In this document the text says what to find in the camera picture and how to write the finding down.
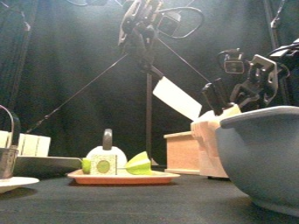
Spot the white cleaver with black handle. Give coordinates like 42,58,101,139
148,66,203,122

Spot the pale wooden knife holder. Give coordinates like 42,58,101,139
189,104,243,179

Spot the blue-grey bowl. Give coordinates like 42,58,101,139
215,105,299,218

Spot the wooden box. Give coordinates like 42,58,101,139
163,130,201,176

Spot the green toy lime half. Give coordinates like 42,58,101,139
124,150,153,176

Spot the pale yellow toy food piece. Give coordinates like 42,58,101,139
88,154,117,176

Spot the small green toy food piece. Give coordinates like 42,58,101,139
80,157,92,175

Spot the pink cutting board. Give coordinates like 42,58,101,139
66,169,181,186

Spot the white dish rack with tray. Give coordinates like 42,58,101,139
0,129,84,179

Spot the small metal cup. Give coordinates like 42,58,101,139
0,104,22,180

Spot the white saucer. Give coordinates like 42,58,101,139
0,176,41,195

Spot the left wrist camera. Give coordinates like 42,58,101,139
155,10,183,38

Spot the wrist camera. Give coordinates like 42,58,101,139
155,10,183,38
221,49,247,75

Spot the black-handled knife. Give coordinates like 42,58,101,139
200,82,225,116

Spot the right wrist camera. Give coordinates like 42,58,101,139
221,49,247,75

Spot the thin diagonal frame cord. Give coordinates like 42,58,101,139
156,37,212,84
24,53,130,134

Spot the black camera cable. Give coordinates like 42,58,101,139
156,6,205,40

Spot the dark vertical frame pole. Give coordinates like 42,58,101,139
144,72,155,165

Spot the pale round pot with handle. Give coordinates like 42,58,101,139
85,128,128,170

